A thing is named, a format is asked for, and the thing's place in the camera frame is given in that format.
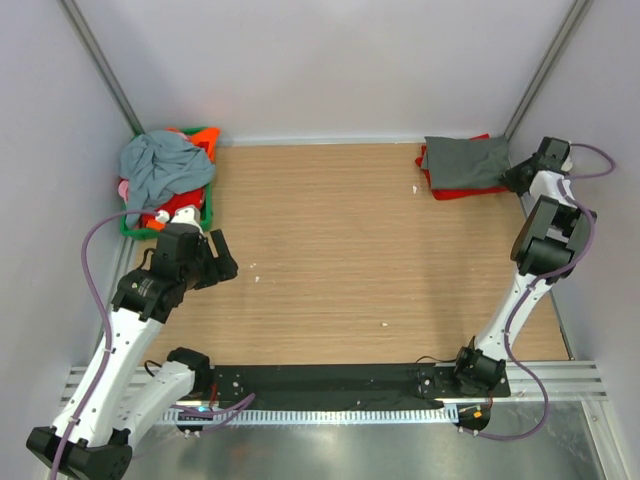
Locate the light blue t shirt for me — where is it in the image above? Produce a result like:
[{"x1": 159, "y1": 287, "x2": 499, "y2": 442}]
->
[{"x1": 118, "y1": 129, "x2": 217, "y2": 227}]

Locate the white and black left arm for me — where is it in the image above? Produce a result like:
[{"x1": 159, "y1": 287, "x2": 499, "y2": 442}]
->
[{"x1": 26, "y1": 224, "x2": 238, "y2": 479}]

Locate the red t shirt in basket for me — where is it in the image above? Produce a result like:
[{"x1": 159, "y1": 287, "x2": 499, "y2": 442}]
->
[{"x1": 155, "y1": 187, "x2": 206, "y2": 217}]

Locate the orange t shirt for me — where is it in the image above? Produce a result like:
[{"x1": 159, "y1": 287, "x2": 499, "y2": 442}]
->
[{"x1": 166, "y1": 127, "x2": 220, "y2": 164}]

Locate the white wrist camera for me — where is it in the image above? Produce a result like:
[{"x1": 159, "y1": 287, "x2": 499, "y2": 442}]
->
[
  {"x1": 154, "y1": 205, "x2": 204, "y2": 235},
  {"x1": 561, "y1": 154, "x2": 574, "y2": 175}
]

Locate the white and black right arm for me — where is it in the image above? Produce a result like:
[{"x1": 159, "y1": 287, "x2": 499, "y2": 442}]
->
[{"x1": 450, "y1": 137, "x2": 597, "y2": 396}]

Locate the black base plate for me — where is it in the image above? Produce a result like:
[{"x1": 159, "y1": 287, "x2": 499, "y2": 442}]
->
[{"x1": 202, "y1": 363, "x2": 511, "y2": 412}]

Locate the pink garment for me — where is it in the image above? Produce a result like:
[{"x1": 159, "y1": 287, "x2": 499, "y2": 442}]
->
[{"x1": 117, "y1": 179, "x2": 129, "y2": 203}]

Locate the green plastic basket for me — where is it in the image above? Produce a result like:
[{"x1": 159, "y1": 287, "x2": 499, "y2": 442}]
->
[{"x1": 119, "y1": 124, "x2": 216, "y2": 241}]

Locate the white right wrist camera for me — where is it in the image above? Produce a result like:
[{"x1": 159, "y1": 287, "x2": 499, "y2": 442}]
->
[{"x1": 561, "y1": 154, "x2": 574, "y2": 175}]

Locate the slotted white cable duct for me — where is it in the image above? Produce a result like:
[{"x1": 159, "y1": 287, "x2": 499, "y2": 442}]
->
[{"x1": 156, "y1": 404, "x2": 459, "y2": 428}]

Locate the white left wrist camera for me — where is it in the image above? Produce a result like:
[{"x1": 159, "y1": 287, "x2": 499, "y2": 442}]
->
[{"x1": 154, "y1": 205, "x2": 204, "y2": 235}]

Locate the dark grey t shirt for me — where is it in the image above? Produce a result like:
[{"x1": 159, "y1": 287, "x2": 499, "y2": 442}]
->
[{"x1": 419, "y1": 134, "x2": 512, "y2": 192}]

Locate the folded red t shirt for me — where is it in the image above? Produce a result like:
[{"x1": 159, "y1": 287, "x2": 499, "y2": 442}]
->
[{"x1": 413, "y1": 132, "x2": 512, "y2": 201}]

